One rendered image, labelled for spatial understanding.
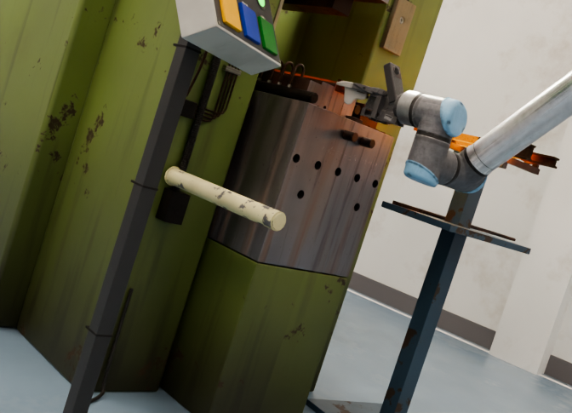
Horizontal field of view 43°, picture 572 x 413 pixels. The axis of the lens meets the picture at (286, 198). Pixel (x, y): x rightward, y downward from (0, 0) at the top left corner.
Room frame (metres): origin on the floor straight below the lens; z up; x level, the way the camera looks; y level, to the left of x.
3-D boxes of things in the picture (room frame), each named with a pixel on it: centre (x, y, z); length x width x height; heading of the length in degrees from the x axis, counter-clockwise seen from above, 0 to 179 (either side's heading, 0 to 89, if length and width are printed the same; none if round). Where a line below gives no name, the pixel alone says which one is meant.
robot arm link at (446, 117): (1.83, -0.30, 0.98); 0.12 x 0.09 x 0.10; 44
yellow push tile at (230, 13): (1.48, 0.23, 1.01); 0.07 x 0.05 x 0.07; 159
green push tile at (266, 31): (1.67, 0.16, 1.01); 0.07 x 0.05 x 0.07; 159
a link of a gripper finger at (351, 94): (1.98, -0.08, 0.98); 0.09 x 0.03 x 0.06; 80
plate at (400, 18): (2.38, -0.17, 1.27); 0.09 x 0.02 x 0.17; 134
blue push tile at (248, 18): (1.58, 0.19, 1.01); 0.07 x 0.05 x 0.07; 159
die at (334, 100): (2.22, 0.11, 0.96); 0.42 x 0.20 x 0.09; 44
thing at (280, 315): (2.27, 0.08, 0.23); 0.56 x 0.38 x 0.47; 44
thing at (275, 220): (1.77, 0.15, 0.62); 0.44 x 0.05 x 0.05; 44
